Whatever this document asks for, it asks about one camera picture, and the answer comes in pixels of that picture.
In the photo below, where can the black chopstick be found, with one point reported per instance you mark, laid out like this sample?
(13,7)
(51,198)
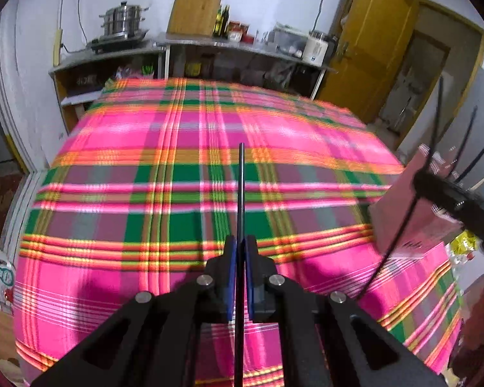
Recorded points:
(471,166)
(391,248)
(433,138)
(240,272)

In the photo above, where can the yellow wooden door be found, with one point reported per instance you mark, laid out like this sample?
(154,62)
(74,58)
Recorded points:
(370,49)

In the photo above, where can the low wooden shelf cabinet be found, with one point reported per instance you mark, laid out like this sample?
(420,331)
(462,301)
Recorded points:
(80,78)

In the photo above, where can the stainless steel steamer pot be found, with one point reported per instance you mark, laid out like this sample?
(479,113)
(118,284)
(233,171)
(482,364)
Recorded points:
(124,19)

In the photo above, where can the dark oil bottle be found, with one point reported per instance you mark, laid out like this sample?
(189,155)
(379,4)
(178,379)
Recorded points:
(225,21)

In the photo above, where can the white chopstick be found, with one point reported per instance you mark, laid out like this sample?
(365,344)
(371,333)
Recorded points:
(477,185)

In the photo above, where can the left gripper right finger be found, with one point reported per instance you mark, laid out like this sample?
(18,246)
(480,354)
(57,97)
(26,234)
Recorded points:
(327,340)

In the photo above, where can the person right hand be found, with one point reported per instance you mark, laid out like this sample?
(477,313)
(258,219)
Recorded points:
(468,361)

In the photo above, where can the grey plastic storage box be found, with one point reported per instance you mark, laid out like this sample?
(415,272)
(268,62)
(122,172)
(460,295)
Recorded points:
(288,40)

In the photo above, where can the metal counter table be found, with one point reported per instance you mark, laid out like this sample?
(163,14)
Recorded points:
(256,64)

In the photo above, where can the red lidded jar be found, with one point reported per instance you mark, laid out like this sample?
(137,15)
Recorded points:
(235,32)

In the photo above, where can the silver grey chopstick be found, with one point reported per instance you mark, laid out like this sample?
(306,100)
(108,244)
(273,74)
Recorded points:
(464,141)

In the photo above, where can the wooden cutting board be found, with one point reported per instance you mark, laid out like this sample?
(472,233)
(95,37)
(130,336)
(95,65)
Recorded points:
(193,17)

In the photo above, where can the pink plaid tablecloth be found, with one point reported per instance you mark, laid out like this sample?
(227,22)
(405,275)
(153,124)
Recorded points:
(144,192)

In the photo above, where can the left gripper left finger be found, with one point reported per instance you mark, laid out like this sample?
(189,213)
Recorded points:
(152,340)

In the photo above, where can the induction cooker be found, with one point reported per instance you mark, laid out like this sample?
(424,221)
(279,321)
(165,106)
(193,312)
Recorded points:
(116,42)

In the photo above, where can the grey refrigerator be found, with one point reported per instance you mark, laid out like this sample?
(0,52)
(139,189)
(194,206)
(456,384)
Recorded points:
(452,135)

